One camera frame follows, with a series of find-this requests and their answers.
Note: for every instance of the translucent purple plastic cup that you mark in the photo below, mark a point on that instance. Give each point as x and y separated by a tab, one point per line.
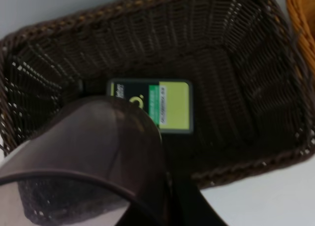
99	162

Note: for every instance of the black pump bottle green label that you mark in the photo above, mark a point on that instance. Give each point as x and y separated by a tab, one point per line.
150	106

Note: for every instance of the dark brown wicker basket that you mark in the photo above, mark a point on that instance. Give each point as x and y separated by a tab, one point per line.
253	96

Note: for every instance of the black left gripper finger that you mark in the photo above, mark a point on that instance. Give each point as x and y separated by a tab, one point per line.
182	201

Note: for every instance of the orange wicker basket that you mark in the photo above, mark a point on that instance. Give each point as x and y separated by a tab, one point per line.
302	16

